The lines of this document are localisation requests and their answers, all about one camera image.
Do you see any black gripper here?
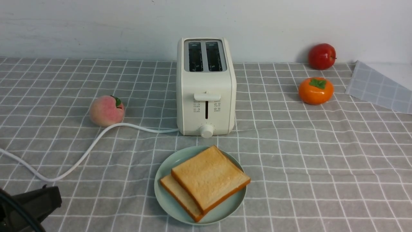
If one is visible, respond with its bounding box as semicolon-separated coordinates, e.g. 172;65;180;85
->
0;185;62;232

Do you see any toast slice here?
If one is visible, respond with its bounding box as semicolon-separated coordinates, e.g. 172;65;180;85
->
159;175;204;223
171;145;251;214

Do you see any pink peach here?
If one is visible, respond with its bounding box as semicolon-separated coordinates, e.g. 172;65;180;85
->
89;95;125;127

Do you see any light green round plate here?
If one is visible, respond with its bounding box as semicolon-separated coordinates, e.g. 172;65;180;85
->
153;146;248;226

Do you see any white two-slot toaster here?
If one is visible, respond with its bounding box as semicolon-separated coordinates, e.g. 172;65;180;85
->
176;38;237;138

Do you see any orange persimmon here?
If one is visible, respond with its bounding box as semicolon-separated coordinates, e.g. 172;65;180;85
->
298;77;334;105

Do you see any grey checked tablecloth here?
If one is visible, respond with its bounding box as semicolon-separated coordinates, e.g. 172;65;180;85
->
0;57;412;232

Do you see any red apple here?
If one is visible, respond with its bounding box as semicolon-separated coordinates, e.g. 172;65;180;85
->
308;43;337;70

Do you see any white toaster power cord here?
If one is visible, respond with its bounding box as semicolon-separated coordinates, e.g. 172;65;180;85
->
0;122;179;182

